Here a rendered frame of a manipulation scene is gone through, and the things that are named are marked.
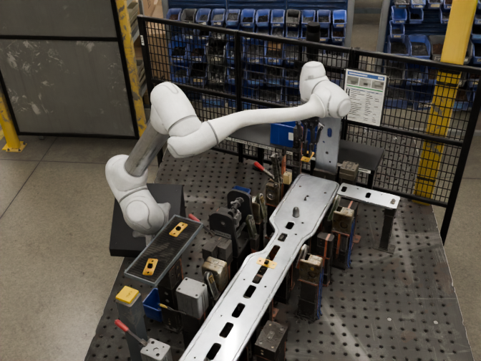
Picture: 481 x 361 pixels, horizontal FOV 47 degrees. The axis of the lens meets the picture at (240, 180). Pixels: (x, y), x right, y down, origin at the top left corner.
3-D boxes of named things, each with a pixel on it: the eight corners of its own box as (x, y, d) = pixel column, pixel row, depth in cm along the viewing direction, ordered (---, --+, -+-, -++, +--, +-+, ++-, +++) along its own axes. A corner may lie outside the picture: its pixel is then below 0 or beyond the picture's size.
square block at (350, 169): (348, 226, 291) (354, 171, 270) (333, 222, 294) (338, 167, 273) (352, 217, 297) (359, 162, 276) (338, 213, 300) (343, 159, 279)
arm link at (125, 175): (114, 209, 265) (95, 171, 270) (142, 200, 275) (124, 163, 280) (174, 122, 207) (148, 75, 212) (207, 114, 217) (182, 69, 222)
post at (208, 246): (217, 316, 246) (212, 251, 222) (207, 312, 248) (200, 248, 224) (222, 308, 249) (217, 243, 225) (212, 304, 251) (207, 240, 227)
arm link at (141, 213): (142, 241, 269) (128, 236, 247) (125, 209, 273) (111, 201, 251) (170, 224, 269) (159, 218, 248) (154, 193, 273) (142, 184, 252)
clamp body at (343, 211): (346, 274, 264) (353, 220, 243) (323, 267, 268) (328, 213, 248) (352, 262, 271) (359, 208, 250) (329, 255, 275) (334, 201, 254)
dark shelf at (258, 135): (373, 175, 277) (374, 170, 275) (216, 137, 310) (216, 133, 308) (384, 152, 293) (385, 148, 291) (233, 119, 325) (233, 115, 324)
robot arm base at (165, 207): (132, 245, 274) (128, 244, 269) (135, 201, 279) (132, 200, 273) (167, 246, 272) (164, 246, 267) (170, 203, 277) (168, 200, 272)
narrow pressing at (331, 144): (336, 173, 279) (341, 115, 259) (314, 168, 283) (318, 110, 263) (336, 172, 280) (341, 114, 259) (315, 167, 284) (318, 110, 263)
